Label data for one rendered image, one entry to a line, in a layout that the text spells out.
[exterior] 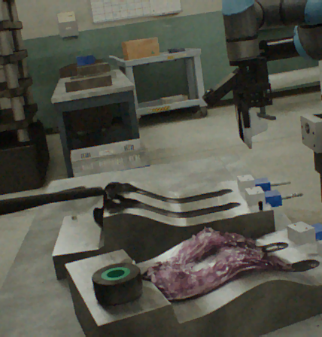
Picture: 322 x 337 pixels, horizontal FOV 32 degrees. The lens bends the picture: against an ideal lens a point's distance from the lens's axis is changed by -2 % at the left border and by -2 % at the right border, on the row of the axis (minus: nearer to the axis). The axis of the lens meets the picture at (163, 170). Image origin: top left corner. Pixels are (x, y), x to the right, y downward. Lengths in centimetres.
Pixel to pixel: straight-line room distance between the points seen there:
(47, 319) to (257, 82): 71
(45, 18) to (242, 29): 643
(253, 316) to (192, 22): 698
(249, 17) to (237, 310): 69
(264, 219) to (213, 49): 665
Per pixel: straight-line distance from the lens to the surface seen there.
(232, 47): 135
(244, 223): 128
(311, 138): 167
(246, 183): 141
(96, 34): 767
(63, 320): 114
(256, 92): 137
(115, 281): 91
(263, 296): 97
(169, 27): 775
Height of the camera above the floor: 133
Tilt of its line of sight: 15 degrees down
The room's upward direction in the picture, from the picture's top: 8 degrees counter-clockwise
